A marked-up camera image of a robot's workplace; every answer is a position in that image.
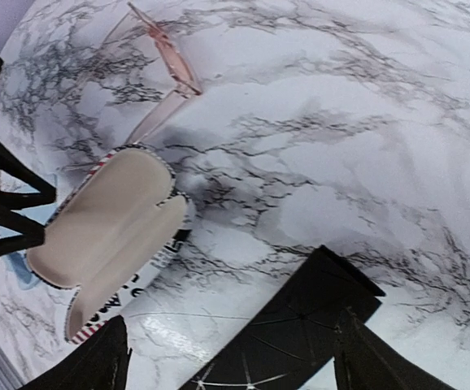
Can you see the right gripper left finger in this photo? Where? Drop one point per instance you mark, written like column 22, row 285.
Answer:
column 99, row 363

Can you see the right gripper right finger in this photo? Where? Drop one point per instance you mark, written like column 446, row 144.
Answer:
column 362, row 360

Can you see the black glasses case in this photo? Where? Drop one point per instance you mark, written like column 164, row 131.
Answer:
column 292, row 337

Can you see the striped flag glasses pouch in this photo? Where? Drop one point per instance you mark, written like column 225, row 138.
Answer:
column 112, row 236

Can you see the pink frame sunglasses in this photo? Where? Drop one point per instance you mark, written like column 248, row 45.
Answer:
column 140, row 64

